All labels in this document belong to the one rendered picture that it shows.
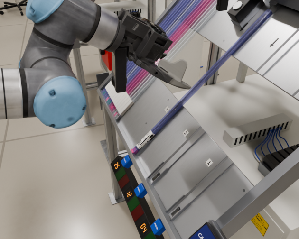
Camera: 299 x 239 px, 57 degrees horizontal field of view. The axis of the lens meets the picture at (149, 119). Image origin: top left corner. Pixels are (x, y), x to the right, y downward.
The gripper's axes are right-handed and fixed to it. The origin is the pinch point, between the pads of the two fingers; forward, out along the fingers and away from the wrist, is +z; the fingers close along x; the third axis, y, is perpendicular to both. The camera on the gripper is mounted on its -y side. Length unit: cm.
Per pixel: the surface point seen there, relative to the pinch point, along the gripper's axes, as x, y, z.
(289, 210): -29.3, -12.5, 37.1
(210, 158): -19.6, -8.1, 6.6
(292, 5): -3.1, 26.4, 13.1
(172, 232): -29.2, -22.1, 0.6
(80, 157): 66, -101, 32
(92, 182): 44, -97, 34
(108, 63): 65, -32, 15
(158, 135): -3.8, -17.0, 4.8
